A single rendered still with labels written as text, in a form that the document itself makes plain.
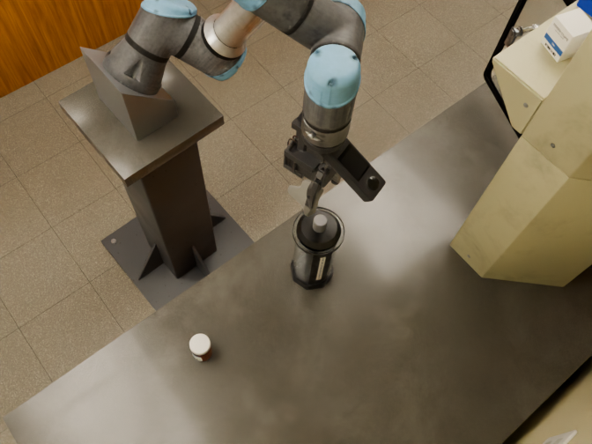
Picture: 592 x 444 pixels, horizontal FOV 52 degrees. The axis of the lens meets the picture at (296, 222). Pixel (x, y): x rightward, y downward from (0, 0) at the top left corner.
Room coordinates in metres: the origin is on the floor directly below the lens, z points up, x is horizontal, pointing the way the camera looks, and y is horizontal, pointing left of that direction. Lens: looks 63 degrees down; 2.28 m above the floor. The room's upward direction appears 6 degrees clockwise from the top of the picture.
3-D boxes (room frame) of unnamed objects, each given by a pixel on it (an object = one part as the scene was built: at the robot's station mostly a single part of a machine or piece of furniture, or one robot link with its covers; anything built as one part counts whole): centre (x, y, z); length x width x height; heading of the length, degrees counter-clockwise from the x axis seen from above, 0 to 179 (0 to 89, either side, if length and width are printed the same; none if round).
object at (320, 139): (0.55, -0.03, 1.53); 0.08 x 0.08 x 0.05
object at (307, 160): (0.56, -0.02, 1.44); 0.09 x 0.08 x 0.12; 59
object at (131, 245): (0.97, 0.45, 0.45); 0.48 x 0.48 x 0.90; 46
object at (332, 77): (0.56, -0.03, 1.60); 0.09 x 0.08 x 0.11; 176
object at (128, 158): (0.97, 0.45, 0.92); 0.32 x 0.32 x 0.04; 46
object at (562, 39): (0.77, -0.42, 1.54); 0.05 x 0.05 x 0.06; 29
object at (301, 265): (0.55, -0.05, 1.06); 0.11 x 0.11 x 0.21
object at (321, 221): (0.55, -0.05, 1.18); 0.09 x 0.09 x 0.07
